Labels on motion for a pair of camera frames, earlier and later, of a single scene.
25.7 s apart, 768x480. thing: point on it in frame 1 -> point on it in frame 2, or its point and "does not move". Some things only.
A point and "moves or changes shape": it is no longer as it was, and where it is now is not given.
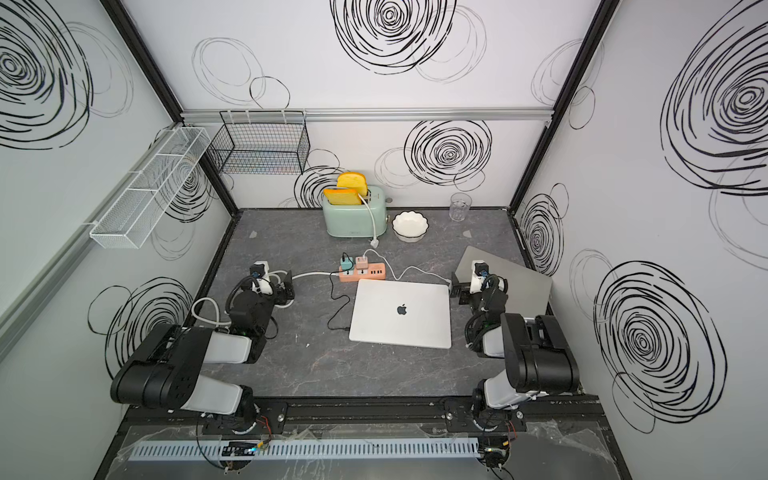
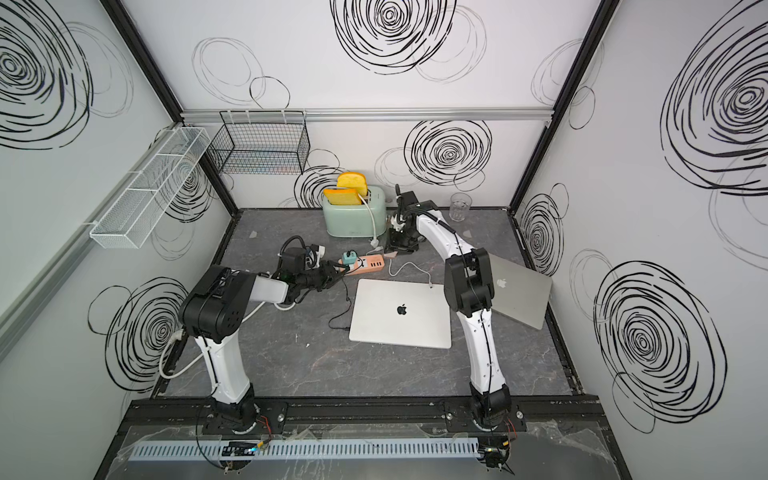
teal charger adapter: [347, 264] moves or changes shape
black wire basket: [263, 142] does not move
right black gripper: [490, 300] -> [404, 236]
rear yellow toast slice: [353, 180] does not move
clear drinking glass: [460, 203] does not move
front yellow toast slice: [339, 196] does not move
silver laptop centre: [402, 313] does not move
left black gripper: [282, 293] -> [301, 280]
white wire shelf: [131, 214] does not move
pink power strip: [374, 271] moves or changes shape
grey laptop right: [528, 291] does not move
